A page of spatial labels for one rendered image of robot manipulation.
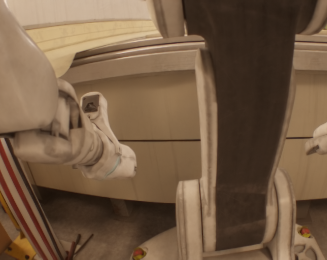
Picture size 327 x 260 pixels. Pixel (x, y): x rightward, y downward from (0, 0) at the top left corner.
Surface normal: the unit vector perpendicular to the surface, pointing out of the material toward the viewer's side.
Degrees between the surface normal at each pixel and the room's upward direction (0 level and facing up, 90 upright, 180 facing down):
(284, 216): 64
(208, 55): 35
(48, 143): 69
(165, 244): 0
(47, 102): 90
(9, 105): 108
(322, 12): 126
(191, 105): 90
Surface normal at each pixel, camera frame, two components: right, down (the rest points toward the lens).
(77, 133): -0.09, 0.00
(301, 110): -0.25, 0.40
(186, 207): -0.15, -0.58
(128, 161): 0.53, -0.24
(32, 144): 0.15, -0.07
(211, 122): -0.01, 0.68
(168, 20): 0.03, 0.94
